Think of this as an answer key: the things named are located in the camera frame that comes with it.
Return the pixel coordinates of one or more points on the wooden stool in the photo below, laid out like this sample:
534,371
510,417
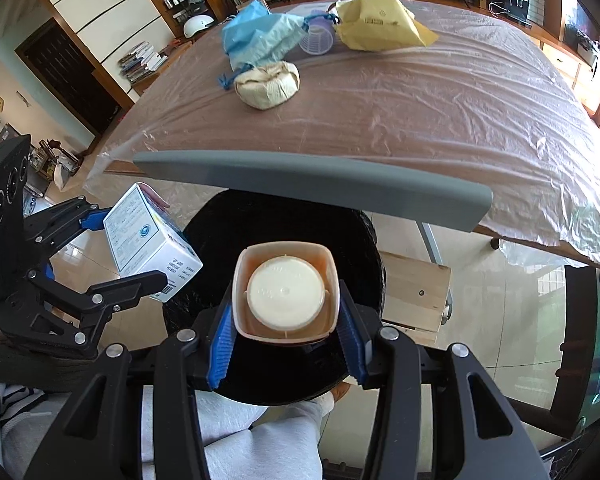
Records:
415,296

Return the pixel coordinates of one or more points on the beige plastic cup with lid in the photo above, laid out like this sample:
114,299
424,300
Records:
285,293

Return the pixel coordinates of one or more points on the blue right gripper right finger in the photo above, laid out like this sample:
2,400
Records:
352,336

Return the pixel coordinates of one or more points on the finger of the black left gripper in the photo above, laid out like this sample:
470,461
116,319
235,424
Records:
123,292

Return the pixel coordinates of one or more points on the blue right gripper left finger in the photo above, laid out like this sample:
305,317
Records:
221,345

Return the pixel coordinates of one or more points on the blue drawstring bag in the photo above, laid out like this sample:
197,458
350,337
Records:
256,36

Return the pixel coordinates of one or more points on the lilac plastic basket cup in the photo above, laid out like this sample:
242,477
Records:
320,36

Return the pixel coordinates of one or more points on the white printed carton box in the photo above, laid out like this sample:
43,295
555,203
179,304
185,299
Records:
142,237

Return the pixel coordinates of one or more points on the grey chair backrest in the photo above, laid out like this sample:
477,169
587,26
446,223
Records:
397,191

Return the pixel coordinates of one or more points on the white helmet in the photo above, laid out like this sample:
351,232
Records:
197,23

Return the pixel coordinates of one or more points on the yellow padded envelope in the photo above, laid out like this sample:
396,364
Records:
379,25

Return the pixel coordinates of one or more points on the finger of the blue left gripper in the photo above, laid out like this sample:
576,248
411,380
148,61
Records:
94,219

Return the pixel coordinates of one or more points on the stack of books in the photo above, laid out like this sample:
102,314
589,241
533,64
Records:
143,60

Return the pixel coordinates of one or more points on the round beige paper bundle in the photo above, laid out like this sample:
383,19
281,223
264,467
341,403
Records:
268,86

